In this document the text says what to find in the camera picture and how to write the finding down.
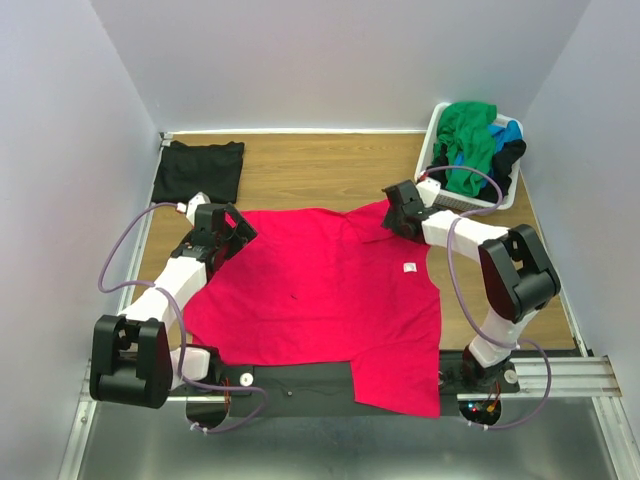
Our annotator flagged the black t shirt in basket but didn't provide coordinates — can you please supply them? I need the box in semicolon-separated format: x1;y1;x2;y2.
429;139;527;203

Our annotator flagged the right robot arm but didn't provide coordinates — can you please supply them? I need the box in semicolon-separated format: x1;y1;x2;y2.
383;180;561;390

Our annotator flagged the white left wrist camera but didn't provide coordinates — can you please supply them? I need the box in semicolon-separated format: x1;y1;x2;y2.
175;192;211;226

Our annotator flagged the pink t shirt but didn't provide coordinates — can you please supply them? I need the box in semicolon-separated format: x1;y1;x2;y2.
184;202;441;418

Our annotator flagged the green t shirt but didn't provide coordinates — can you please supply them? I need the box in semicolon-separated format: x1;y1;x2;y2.
432;101;497;197

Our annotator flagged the folded black t shirt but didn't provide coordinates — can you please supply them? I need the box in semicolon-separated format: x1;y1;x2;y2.
151;141;245;204

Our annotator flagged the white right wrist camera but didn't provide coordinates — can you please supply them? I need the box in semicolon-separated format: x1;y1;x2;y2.
416;173;441;208

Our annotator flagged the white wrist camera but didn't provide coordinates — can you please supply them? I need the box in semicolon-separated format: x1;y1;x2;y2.
175;192;211;226
416;173;441;208

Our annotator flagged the blue t shirt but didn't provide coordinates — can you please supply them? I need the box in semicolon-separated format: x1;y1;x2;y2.
452;121;524;180

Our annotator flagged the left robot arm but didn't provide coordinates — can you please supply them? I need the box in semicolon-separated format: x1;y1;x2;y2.
89;193;257;408

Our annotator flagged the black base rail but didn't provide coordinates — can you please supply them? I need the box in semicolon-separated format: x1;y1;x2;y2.
169;350;520;424

